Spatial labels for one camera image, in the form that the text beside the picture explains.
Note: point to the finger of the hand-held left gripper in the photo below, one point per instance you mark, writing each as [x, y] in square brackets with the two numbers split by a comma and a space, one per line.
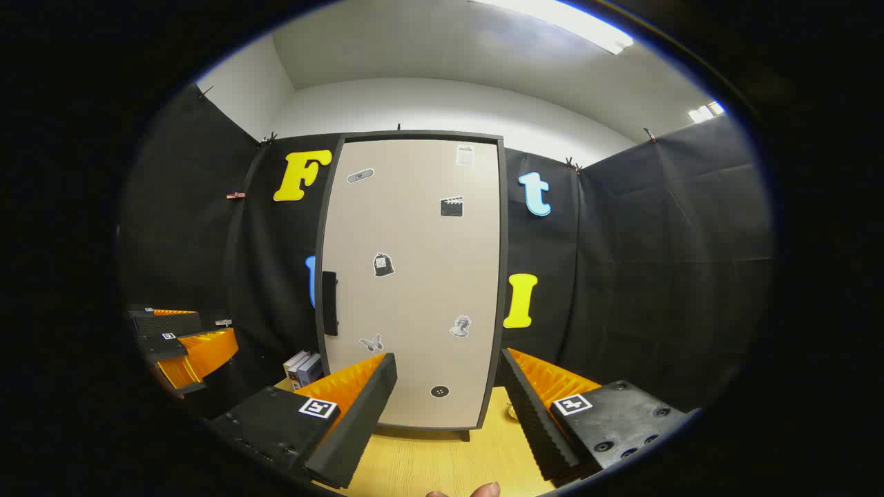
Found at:
[166, 323]
[207, 352]

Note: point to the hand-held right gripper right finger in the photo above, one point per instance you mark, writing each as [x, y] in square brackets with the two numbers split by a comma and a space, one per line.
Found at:
[535, 421]

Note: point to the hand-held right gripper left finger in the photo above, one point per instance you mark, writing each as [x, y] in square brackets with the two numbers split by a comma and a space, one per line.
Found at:
[359, 428]

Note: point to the dark grey cabinet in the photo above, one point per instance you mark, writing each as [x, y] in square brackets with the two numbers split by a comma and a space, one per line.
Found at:
[503, 276]

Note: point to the beige cabinet door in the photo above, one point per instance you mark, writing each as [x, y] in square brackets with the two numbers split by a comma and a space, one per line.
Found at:
[414, 290]

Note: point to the grey blue book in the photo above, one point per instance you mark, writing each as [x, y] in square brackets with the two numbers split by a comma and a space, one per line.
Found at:
[311, 371]

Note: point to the white book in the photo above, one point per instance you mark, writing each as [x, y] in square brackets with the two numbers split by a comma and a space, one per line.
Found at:
[293, 364]

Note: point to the black backdrop cloth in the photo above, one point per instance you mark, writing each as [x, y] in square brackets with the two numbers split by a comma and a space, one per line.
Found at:
[656, 276]

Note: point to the small ceiling light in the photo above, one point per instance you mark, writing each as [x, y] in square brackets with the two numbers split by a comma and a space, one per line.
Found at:
[706, 112]

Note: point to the ceiling light panel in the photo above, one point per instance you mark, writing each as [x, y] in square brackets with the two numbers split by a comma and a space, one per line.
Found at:
[566, 21]

